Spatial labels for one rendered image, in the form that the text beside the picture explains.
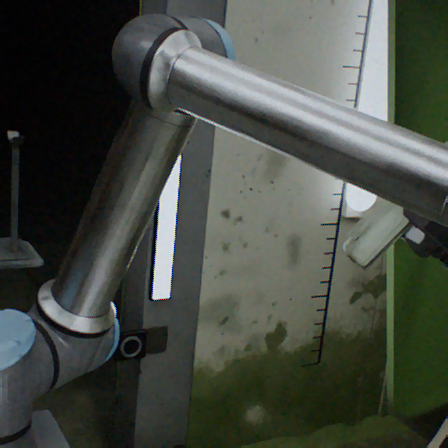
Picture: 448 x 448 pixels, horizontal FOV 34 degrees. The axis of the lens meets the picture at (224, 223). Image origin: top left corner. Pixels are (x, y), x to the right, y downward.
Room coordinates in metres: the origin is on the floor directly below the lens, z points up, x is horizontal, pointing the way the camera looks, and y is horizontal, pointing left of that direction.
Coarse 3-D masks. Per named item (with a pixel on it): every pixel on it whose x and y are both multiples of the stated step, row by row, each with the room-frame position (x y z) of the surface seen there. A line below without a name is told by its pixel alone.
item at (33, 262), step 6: (0, 240) 1.96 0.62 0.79; (6, 240) 1.97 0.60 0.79; (18, 240) 1.98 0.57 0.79; (0, 246) 1.91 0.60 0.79; (24, 246) 1.93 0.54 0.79; (30, 252) 1.89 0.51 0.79; (30, 258) 1.84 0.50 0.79; (36, 258) 1.84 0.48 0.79; (0, 264) 1.77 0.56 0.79; (6, 264) 1.78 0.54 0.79; (12, 264) 1.79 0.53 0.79; (18, 264) 1.79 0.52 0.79; (24, 264) 1.80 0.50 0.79; (30, 264) 1.81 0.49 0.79; (36, 264) 1.82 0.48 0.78
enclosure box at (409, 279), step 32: (416, 0) 1.74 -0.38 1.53; (416, 32) 1.75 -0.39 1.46; (416, 64) 1.76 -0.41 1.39; (416, 96) 1.77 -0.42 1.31; (416, 128) 1.78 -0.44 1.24; (416, 256) 1.82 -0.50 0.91; (416, 288) 1.83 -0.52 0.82; (416, 320) 1.84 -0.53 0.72; (416, 352) 1.85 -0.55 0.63; (416, 384) 1.86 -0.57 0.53; (416, 416) 1.79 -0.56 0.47
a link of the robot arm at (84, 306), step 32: (192, 32) 1.11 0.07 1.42; (224, 32) 1.19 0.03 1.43; (128, 128) 1.16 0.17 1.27; (160, 128) 1.15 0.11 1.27; (192, 128) 1.19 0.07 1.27; (128, 160) 1.16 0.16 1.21; (160, 160) 1.16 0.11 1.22; (96, 192) 1.20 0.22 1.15; (128, 192) 1.17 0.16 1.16; (160, 192) 1.20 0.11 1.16; (96, 224) 1.19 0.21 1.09; (128, 224) 1.19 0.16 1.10; (96, 256) 1.20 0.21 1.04; (128, 256) 1.22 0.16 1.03; (64, 288) 1.22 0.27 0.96; (96, 288) 1.21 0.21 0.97; (64, 320) 1.21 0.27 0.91; (96, 320) 1.24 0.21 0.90; (64, 352) 1.20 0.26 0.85; (96, 352) 1.26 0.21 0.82
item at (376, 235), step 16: (384, 208) 1.18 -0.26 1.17; (400, 208) 1.16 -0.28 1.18; (368, 224) 1.17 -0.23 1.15; (384, 224) 1.15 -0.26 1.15; (400, 224) 1.16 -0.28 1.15; (352, 240) 1.17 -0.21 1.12; (368, 240) 1.15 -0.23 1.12; (384, 240) 1.15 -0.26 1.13; (352, 256) 1.15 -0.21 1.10; (368, 256) 1.15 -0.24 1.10
